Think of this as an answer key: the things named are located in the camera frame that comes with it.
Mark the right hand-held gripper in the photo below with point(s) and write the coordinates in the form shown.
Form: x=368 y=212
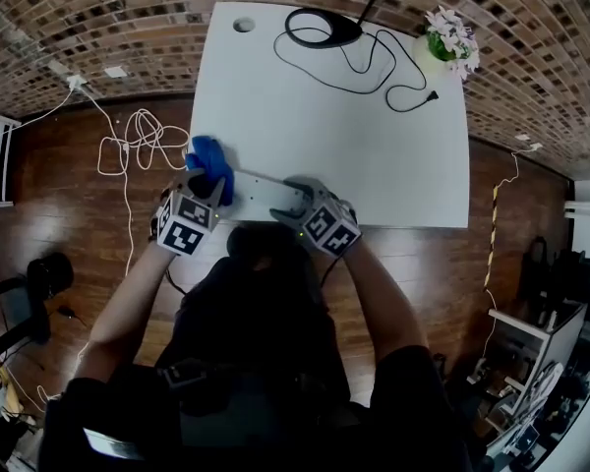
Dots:
x=332 y=229

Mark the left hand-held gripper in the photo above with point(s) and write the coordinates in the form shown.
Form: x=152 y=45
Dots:
x=187 y=229

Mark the blue cloth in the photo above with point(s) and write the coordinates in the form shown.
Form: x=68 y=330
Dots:
x=214 y=160

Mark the shiny grey shoulder device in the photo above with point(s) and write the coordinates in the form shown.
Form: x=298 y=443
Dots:
x=110 y=443

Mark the person's left forearm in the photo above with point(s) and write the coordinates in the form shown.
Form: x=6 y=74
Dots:
x=123 y=312

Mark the person's right forearm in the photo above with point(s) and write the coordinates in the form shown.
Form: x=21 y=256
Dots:
x=383 y=303

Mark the person's dark clothing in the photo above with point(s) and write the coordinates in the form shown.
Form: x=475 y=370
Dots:
x=255 y=322

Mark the black round bin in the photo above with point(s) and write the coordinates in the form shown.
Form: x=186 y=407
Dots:
x=50 y=273

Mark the black desk lamp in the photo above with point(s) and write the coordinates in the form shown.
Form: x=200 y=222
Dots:
x=349 y=30

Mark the grey chest-worn tagged device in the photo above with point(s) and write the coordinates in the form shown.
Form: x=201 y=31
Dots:
x=183 y=372

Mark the yellow black striped tape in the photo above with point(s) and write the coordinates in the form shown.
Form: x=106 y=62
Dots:
x=491 y=239

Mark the potted flowers in white pot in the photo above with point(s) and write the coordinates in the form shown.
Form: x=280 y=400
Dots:
x=445 y=47

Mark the white open cabinet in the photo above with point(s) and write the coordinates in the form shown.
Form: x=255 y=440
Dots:
x=565 y=342

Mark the white wall plate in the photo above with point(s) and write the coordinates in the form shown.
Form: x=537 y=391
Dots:
x=115 y=72

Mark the white wall plug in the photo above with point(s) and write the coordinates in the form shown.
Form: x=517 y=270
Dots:
x=530 y=143
x=76 y=82

